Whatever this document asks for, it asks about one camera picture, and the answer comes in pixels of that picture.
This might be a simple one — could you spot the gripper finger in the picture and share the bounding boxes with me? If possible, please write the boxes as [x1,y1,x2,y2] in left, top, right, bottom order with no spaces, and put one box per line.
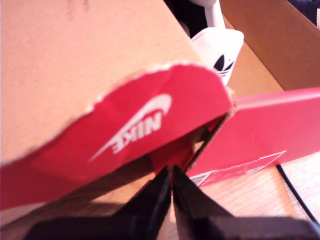
[172,164,233,240]
[109,165,172,240]

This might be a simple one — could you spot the red Nike shoebox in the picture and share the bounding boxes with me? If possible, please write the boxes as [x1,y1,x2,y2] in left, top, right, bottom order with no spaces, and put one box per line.
[0,0,320,213]

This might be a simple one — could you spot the blue suede Gazelle shoe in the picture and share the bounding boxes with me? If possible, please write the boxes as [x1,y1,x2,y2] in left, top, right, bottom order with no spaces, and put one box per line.
[164,0,245,85]
[293,0,320,25]

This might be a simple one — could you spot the black table cable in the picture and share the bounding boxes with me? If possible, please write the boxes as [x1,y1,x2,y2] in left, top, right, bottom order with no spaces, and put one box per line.
[275,164,319,224]

